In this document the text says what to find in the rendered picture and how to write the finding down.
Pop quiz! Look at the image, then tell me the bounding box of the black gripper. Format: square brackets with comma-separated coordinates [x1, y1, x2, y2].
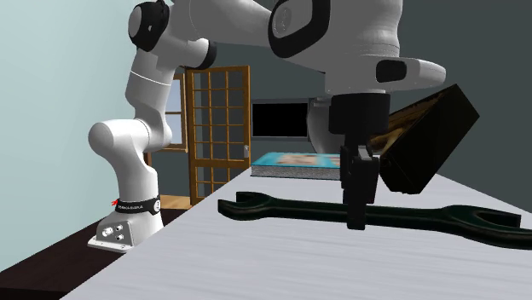
[327, 92, 392, 231]

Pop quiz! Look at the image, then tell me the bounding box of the white round vase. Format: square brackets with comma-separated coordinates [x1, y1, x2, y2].
[306, 96, 347, 155]

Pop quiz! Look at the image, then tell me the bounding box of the teal book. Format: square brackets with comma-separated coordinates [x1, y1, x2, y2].
[250, 151, 342, 182]

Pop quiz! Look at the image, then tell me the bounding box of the dark green wrench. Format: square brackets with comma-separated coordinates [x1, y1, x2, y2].
[217, 191, 532, 251]

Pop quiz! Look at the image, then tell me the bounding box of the black box with brown side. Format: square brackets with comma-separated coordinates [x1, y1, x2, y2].
[367, 84, 481, 195]

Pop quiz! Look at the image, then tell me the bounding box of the wooden glass-pane door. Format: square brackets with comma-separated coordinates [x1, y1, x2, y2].
[185, 65, 253, 206]

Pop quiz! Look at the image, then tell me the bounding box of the dark robot stand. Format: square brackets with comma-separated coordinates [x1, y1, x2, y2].
[0, 206, 189, 300]

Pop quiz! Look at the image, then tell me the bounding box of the black wall screen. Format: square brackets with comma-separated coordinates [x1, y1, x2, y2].
[251, 99, 311, 140]

